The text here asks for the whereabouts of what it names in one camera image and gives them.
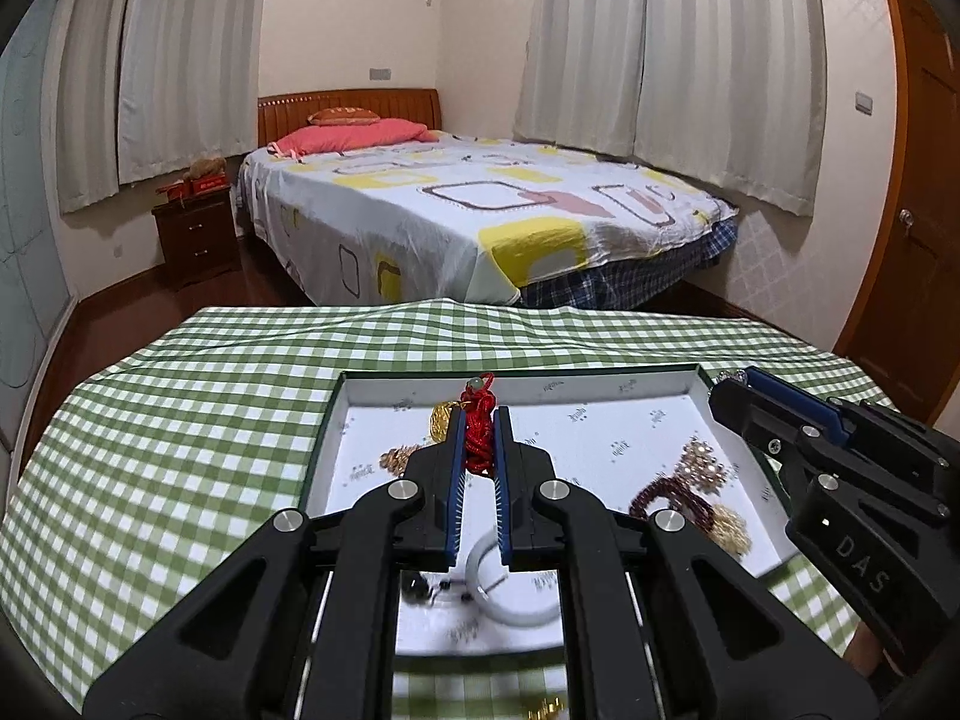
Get gold charm red knot tassel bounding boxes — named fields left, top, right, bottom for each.
left=430, top=372, right=496, bottom=476

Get silver rhinestone hair clip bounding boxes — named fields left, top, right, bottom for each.
left=718, top=369, right=748, bottom=385

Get gold chain necklace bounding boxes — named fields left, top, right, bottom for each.
left=377, top=442, right=424, bottom=478

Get pearl gold brooch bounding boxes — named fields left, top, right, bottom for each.
left=674, top=436, right=731, bottom=496

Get dark red bead bracelet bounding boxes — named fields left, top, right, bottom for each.
left=628, top=475, right=718, bottom=533

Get white jade bangle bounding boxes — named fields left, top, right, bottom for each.
left=466, top=530, right=560, bottom=629

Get green jewelry tray box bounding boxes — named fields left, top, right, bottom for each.
left=298, top=364, right=797, bottom=660

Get brown wooden door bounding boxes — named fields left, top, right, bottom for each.
left=835, top=0, right=958, bottom=424

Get bed with patterned sheet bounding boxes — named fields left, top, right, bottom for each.
left=236, top=127, right=737, bottom=307

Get gold ingot red knot charm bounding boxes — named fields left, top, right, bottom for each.
left=527, top=695, right=569, bottom=720

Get green checkered tablecloth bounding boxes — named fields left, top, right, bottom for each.
left=2, top=299, right=880, bottom=709

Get right white curtain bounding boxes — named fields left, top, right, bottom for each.
left=514, top=0, right=827, bottom=216

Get white curtain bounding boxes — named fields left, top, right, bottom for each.
left=55, top=0, right=263, bottom=215
left=514, top=0, right=827, bottom=216

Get pink pillow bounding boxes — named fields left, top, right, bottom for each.
left=267, top=119, right=439, bottom=160

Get orange cushion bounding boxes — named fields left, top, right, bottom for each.
left=308, top=106, right=381, bottom=127

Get dark wooden nightstand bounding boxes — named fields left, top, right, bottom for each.
left=151, top=188, right=241, bottom=289

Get wooden headboard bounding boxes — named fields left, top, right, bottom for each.
left=255, top=86, right=443, bottom=148

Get red items on nightstand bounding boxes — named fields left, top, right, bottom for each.
left=158, top=156, right=229, bottom=203

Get frosted glass wardrobe door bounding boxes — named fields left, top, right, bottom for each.
left=2, top=0, right=75, bottom=473

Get left white curtain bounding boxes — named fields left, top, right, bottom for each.
left=55, top=0, right=263, bottom=215

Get black bead cord bracelet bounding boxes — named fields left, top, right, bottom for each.
left=400, top=572, right=475, bottom=608

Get cream pearl bead bracelet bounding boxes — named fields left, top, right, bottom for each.
left=704, top=502, right=755, bottom=561

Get wall light switch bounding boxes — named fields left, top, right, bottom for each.
left=854, top=91, right=874, bottom=115

